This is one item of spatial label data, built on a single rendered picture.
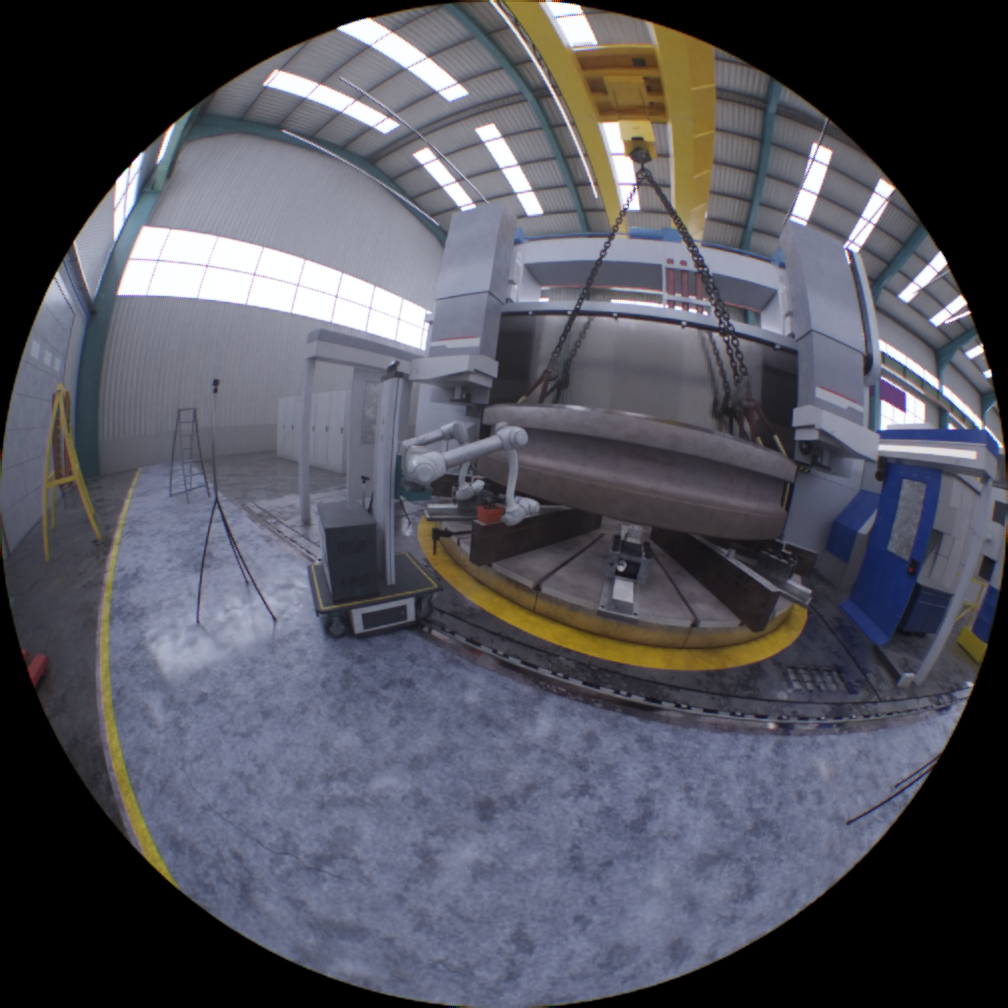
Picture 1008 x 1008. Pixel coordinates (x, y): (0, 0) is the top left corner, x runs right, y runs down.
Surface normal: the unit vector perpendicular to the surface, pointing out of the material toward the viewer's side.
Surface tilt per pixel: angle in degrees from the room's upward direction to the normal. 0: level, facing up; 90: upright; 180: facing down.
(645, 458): 90
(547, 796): 0
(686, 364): 90
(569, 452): 90
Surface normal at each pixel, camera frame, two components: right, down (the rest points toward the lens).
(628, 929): 0.11, -0.96
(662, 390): -0.41, 0.18
